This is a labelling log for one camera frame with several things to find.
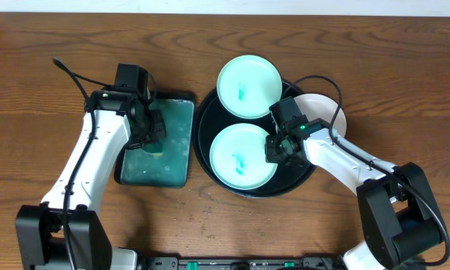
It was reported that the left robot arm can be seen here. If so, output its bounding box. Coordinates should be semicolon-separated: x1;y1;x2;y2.
15;89;164;269

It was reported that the left black cable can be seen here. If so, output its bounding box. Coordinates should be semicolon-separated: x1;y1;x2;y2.
51;56;116;270

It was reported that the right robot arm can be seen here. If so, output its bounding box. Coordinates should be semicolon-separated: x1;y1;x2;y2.
265;116;450;269

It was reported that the mint plate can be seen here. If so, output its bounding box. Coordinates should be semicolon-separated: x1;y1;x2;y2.
209;123;278;191
217;55;282;119

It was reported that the black cable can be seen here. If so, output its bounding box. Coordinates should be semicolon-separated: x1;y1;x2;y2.
280;74;450;268
51;56;116;270

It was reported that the white plate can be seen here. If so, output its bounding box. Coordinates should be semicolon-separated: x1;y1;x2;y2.
294;94;347;137

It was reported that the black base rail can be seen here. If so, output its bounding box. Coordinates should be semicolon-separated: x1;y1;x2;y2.
143;256;347;270

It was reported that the right black cable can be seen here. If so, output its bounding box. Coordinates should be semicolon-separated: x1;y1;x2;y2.
280;74;450;268

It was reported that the green yellow sponge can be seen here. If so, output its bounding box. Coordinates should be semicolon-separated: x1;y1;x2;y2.
141;141;164;156

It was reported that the round black tray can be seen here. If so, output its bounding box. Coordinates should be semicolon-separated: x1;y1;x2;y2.
192;89;316;198

